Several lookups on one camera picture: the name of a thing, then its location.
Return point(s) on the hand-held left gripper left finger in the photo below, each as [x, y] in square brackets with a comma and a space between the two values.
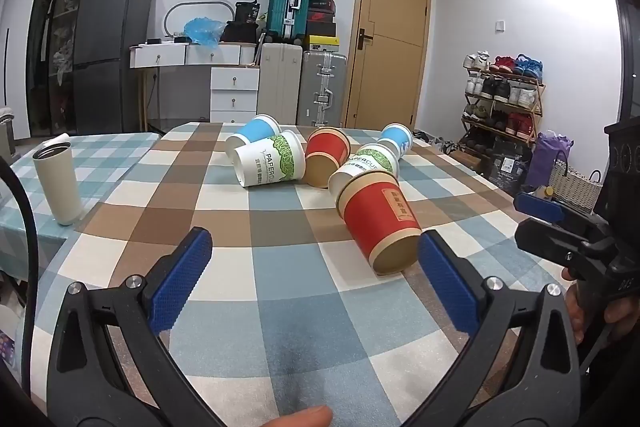
[180, 282]

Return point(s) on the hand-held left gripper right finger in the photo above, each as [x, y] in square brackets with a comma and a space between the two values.
[447, 287]

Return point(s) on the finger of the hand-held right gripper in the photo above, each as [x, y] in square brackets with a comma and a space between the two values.
[540, 206]
[555, 242]

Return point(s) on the red paper cup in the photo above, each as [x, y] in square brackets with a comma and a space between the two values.
[327, 154]
[380, 222]

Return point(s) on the white green paper cup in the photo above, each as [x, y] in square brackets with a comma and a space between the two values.
[367, 162]
[270, 159]

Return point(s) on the blue paper cup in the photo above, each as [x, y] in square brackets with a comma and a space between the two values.
[255, 129]
[397, 136]

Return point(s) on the person's right hand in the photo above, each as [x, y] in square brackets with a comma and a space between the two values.
[625, 316]

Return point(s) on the person's left hand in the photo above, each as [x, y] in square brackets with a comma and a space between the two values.
[305, 418]

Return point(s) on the woven basket bag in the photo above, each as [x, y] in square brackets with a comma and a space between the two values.
[575, 187]

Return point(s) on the purple bag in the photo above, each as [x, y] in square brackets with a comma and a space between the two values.
[545, 159]

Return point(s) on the wooden shoe rack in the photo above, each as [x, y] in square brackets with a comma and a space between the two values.
[537, 99]

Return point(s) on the shoe rack with shoes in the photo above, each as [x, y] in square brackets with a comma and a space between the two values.
[502, 93]

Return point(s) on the teal checked tablecloth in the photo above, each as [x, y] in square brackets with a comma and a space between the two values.
[100, 152]

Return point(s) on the white steel tumbler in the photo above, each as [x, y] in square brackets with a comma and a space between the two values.
[55, 182]

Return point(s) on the white desk with drawers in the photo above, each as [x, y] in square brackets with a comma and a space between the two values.
[225, 72]

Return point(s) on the beige suitcase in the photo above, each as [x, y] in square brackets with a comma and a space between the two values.
[280, 82]

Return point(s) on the wooden door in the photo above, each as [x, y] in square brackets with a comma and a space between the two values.
[390, 32]

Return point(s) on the grey trash bin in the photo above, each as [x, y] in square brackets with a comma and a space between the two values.
[6, 132]

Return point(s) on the silver suitcase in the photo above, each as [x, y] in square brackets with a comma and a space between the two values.
[322, 87]

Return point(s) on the grey refrigerator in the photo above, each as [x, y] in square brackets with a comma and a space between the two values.
[112, 52]

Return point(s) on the blue plastic bag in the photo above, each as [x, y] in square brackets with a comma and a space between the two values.
[202, 31]

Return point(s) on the black bag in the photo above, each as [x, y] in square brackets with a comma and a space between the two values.
[240, 24]

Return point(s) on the arched mirror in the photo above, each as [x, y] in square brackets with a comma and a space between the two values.
[172, 14]

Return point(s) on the yellow shoe box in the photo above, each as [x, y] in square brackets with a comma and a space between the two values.
[324, 43]

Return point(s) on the dark glass display cabinet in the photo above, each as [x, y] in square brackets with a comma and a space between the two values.
[55, 22]

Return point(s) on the black red shoe box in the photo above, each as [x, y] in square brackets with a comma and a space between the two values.
[321, 11]

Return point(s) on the teal suitcase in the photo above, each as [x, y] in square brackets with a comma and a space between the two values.
[287, 2]

